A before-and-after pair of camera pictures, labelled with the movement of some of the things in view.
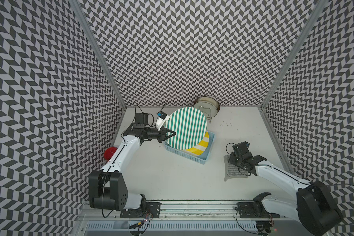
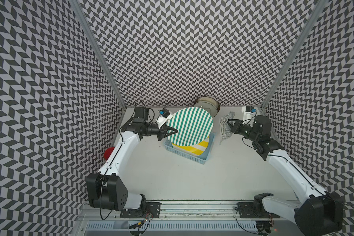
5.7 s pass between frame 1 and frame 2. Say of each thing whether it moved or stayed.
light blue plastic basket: stayed
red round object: stayed
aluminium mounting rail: stayed
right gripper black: moved
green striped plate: moved
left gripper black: stayed
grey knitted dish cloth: moved
